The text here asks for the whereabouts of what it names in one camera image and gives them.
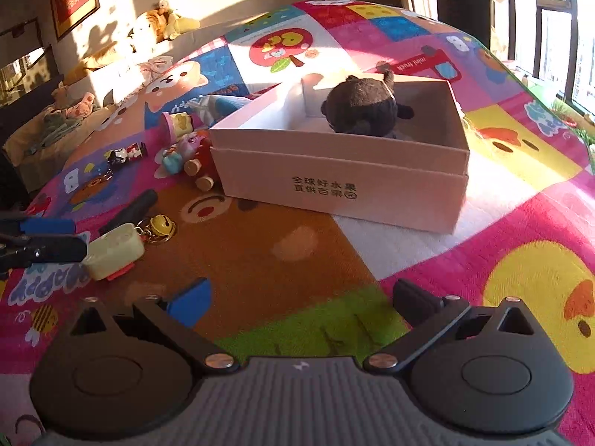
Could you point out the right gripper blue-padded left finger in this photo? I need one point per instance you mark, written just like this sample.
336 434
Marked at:
166 327

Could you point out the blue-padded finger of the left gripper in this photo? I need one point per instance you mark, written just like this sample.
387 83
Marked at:
22 224

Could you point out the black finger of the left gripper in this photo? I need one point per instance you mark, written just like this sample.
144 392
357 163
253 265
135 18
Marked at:
23 251

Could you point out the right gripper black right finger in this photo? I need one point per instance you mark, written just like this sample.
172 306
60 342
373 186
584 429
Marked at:
430 318

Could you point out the pale yellow toy case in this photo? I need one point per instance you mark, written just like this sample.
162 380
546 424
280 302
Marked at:
114 254

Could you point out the yellow bell keychain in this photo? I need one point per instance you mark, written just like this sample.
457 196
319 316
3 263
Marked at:
157 229

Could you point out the pink pig figurine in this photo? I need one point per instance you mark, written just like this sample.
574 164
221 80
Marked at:
171 160

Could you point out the black cylindrical stick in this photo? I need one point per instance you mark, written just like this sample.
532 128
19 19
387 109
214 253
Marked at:
133 213

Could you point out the small black white figurine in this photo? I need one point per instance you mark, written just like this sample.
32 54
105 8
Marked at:
124 155

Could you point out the colourful cartoon play mat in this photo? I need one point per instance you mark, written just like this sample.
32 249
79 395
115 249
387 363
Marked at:
289 280

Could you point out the pink yellow toy cup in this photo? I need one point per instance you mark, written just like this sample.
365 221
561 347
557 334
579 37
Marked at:
177 125

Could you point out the pink cardboard box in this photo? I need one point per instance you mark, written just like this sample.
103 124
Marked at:
280 149

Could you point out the pink crumpled cloth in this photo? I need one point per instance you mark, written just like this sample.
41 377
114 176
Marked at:
154 67

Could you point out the blue white toy airplane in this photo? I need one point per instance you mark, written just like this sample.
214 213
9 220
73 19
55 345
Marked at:
211 109

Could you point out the dark brown plush toy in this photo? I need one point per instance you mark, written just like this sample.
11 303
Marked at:
365 106

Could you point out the tiger plush toy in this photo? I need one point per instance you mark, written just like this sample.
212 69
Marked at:
147 31

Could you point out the yellow plush toy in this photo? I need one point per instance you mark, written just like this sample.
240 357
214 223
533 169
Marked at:
175 25

